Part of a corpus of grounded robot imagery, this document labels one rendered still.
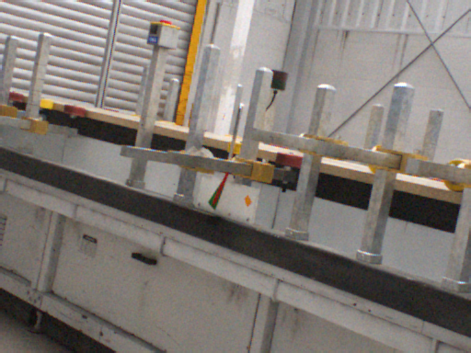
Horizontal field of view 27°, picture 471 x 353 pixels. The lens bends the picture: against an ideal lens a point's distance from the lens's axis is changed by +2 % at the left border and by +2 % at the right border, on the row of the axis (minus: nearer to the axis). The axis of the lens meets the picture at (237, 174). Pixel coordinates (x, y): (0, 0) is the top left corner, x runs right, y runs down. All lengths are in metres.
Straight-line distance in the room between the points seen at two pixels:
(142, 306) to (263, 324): 0.66
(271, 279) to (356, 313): 0.31
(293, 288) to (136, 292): 1.04
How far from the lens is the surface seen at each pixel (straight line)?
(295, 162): 2.66
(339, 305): 2.37
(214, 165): 2.50
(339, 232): 2.64
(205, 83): 2.81
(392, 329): 2.26
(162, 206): 2.86
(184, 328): 3.19
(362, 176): 2.59
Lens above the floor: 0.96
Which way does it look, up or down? 3 degrees down
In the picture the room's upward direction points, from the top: 11 degrees clockwise
